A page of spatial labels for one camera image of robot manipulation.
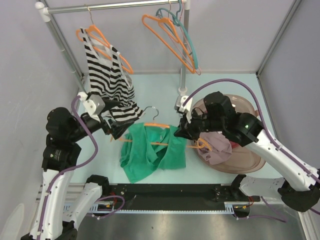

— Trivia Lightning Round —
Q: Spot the pink mauve garment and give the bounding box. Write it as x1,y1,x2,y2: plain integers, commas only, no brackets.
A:
197,132,232,165

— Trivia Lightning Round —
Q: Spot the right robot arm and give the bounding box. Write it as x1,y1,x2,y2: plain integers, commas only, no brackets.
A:
174,91,320,212

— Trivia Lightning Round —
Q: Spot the orange hanger with striped top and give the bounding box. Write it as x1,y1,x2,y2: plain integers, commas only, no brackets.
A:
84,4,134,74

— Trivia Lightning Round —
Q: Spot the pink thin hanger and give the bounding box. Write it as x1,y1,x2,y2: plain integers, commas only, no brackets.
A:
175,0,202,76

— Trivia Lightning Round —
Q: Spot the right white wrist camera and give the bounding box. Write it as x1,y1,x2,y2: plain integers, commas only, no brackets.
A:
174,95,193,119

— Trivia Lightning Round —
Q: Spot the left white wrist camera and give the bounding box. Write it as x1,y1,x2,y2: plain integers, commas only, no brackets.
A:
77,91,106,122

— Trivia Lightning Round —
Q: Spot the metal clothes rack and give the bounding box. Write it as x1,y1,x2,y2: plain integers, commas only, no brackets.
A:
34,0,180,91

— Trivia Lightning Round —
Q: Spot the red garment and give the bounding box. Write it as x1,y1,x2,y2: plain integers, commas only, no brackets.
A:
230,141,239,149

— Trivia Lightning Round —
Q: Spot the green tank top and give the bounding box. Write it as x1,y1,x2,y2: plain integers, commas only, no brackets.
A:
119,123,187,184

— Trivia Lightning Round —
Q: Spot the brown plastic laundry basket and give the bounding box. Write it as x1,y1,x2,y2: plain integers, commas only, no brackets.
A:
193,94,266,174

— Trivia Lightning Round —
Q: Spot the orange hanger front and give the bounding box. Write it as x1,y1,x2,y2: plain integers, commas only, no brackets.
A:
110,106,212,151

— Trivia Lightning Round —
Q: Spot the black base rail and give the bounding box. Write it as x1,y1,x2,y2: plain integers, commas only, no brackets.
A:
98,183,261,214

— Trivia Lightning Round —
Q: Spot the black white striped tank top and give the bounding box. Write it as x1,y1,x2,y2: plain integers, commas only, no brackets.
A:
79,27,144,122

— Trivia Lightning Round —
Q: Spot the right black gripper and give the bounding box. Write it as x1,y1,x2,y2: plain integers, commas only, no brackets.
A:
174,106,225,141

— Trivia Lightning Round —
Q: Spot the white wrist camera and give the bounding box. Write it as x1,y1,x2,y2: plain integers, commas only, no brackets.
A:
174,95,193,119
77,91,106,122

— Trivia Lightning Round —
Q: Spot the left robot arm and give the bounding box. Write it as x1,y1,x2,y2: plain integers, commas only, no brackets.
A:
21,95,134,240

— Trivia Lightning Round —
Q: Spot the teal hanger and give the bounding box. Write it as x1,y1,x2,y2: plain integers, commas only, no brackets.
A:
155,0,201,75

